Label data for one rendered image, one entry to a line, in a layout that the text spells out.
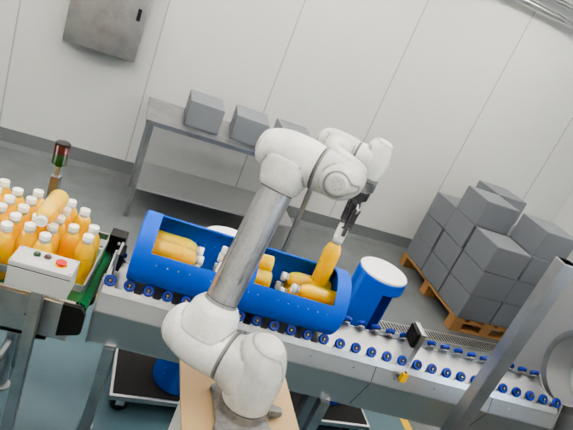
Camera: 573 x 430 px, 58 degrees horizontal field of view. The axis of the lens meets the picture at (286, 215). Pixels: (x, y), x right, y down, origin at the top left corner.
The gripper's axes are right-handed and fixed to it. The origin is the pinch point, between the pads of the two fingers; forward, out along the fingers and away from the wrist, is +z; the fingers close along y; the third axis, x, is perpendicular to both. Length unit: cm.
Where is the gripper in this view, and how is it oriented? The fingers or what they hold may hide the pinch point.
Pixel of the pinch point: (340, 233)
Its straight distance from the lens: 211.2
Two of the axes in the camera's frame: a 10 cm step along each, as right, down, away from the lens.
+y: -0.8, -4.2, 9.1
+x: -9.3, -3.1, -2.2
